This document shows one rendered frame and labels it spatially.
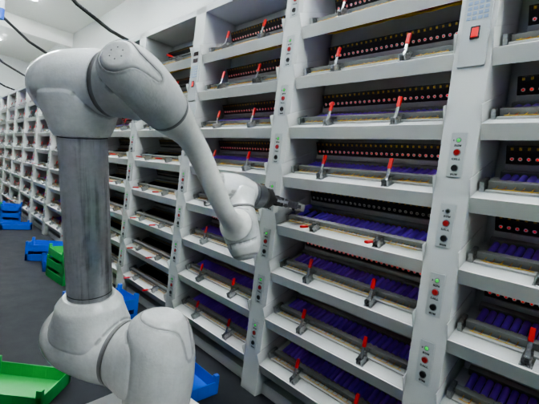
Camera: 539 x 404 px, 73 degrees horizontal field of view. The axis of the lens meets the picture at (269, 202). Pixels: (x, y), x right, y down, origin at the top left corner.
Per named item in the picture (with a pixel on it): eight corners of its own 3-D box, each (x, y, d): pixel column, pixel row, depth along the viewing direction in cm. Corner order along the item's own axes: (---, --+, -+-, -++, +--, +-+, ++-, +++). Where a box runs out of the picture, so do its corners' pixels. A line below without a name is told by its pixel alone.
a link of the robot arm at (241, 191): (237, 186, 133) (241, 220, 128) (202, 176, 122) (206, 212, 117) (257, 173, 127) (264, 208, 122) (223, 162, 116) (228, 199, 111)
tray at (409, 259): (423, 274, 108) (423, 244, 105) (277, 234, 151) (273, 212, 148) (451, 246, 120) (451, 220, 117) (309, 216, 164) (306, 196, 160)
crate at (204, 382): (149, 420, 132) (151, 399, 131) (126, 392, 146) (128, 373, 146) (217, 393, 153) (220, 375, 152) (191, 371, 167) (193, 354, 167)
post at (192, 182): (171, 333, 204) (206, 5, 193) (163, 326, 211) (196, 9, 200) (201, 325, 218) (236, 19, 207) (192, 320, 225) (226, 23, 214)
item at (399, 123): (443, 139, 105) (443, 90, 101) (289, 138, 149) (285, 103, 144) (469, 125, 118) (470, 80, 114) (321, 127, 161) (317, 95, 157)
